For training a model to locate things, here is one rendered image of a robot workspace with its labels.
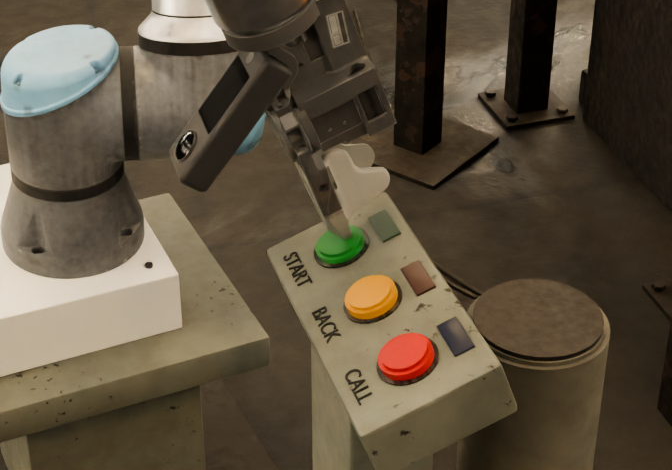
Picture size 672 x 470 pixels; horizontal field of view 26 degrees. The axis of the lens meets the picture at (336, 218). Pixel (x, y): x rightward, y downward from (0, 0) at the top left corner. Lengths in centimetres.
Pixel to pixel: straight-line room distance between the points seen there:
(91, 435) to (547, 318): 60
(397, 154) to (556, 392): 128
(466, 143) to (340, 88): 145
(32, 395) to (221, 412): 44
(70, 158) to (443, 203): 98
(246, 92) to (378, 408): 24
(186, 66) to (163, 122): 6
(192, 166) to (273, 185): 132
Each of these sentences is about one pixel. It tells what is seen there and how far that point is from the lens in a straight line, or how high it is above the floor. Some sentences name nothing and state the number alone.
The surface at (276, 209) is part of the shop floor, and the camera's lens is 231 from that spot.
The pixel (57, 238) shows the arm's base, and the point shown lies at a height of 42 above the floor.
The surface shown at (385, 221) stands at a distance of 115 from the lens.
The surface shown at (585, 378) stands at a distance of 120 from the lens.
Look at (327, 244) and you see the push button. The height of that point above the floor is 61.
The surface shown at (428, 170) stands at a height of 1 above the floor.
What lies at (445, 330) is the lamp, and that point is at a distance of 104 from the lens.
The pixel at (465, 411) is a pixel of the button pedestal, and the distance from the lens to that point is 102.
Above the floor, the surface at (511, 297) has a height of 52.
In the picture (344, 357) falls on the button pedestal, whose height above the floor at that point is 59.
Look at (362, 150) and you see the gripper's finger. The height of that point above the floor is 68.
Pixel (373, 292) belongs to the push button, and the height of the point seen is 61.
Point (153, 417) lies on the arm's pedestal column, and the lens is 164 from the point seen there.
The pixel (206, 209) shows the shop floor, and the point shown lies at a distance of 231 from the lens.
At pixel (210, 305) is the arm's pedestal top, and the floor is 30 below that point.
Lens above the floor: 125
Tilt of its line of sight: 33 degrees down
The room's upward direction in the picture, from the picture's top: straight up
